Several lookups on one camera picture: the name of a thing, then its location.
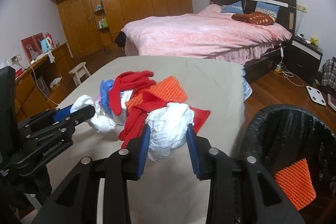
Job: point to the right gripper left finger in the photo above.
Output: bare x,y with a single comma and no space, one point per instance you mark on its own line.
136,158

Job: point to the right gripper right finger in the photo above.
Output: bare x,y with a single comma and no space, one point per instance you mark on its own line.
198,149

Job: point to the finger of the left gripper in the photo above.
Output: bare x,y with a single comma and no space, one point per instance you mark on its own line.
61,114
81,115

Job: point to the small white carton box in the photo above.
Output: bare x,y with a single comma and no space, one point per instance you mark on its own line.
125,96

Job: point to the blue plastic bag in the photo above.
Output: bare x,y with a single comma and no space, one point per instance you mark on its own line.
105,88

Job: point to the orange foam net sleeve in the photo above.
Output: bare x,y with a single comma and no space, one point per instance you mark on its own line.
168,90

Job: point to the red flat paper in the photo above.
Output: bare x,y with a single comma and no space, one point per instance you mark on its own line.
200,117

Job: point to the wooden side desk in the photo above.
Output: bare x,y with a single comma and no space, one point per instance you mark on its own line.
45,84

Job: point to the small white wooden stool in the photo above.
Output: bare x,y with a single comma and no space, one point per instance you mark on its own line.
78,72

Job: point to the blue white kettle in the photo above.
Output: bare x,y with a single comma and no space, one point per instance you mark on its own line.
46,45

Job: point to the red framed picture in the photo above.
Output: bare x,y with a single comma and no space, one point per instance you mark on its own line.
32,46

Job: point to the black garment at bed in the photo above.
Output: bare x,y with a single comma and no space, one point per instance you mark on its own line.
120,40

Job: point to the orange foam net in bin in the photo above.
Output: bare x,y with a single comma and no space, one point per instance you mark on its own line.
295,181

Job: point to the pink duvet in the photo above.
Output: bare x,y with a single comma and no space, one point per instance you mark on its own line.
208,34

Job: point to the white bathroom scale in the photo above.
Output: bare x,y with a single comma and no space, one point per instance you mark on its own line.
315,95

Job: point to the dark bedside cabinet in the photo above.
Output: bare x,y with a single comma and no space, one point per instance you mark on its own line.
304,59

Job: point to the brown dotted cushion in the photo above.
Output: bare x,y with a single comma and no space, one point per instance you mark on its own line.
256,18

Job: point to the left blue pillow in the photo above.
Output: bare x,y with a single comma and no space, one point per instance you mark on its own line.
235,8

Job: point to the blue pillow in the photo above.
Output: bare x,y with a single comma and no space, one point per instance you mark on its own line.
267,8
235,8

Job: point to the plaid shirt on chair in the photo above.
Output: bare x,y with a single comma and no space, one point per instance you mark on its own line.
329,74

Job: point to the yellow plush toy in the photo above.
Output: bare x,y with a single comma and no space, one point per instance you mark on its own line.
314,41

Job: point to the right blue pillow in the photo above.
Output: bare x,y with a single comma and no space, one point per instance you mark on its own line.
267,8

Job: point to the bed with dark frame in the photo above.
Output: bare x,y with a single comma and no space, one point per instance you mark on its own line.
256,69

